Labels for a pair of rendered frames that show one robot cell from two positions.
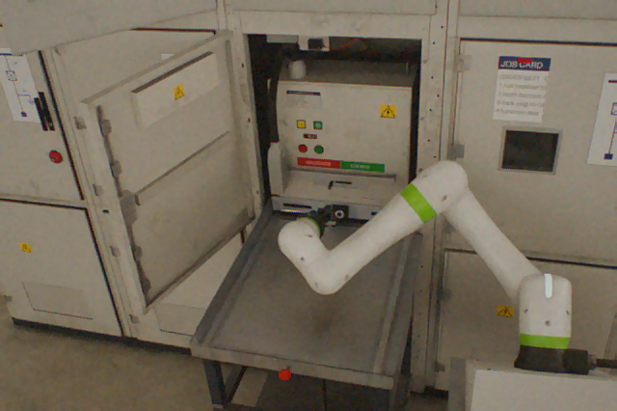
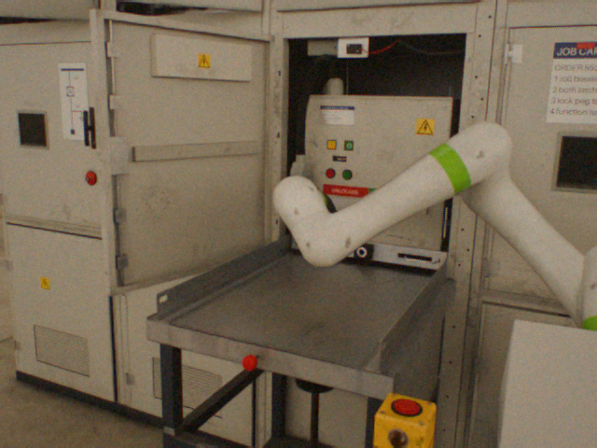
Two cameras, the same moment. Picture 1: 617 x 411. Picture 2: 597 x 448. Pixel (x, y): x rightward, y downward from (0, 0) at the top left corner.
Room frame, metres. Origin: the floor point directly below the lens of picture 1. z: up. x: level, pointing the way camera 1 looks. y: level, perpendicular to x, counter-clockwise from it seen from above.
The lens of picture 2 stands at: (0.21, -0.15, 1.37)
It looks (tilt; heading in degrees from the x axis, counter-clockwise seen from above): 12 degrees down; 8
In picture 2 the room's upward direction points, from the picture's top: 1 degrees clockwise
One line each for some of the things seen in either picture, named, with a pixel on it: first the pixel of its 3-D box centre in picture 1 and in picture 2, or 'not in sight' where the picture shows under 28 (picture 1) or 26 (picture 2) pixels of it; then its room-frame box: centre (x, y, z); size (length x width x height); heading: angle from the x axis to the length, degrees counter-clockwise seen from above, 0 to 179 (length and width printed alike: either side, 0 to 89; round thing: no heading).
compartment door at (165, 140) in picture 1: (181, 169); (194, 153); (1.82, 0.40, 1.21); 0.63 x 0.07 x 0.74; 146
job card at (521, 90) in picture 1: (521, 90); (580, 83); (1.76, -0.65, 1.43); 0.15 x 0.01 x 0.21; 73
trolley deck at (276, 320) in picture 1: (316, 290); (318, 307); (1.63, -0.01, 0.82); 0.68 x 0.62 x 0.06; 163
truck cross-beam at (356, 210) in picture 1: (342, 206); (367, 248); (2.01, -0.13, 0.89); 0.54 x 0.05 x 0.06; 73
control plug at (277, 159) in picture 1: (278, 168); (300, 189); (1.99, 0.10, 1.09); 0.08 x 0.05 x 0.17; 163
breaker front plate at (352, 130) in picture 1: (339, 149); (368, 174); (1.99, -0.12, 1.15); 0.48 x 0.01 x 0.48; 73
